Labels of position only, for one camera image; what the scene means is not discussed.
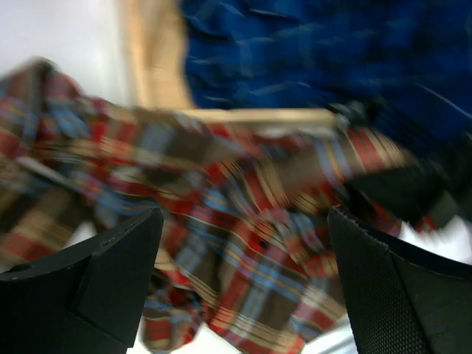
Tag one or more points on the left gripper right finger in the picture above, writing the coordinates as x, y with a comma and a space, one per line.
400, 298

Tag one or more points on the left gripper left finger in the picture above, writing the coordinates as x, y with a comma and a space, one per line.
87, 298

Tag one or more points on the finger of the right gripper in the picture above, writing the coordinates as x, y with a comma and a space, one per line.
426, 195

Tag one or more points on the red brown plaid shirt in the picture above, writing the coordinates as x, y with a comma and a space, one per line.
245, 246

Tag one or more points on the blue plaid shirt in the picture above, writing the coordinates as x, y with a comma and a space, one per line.
401, 67

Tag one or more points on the wooden clothes rack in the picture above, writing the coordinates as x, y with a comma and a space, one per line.
156, 44

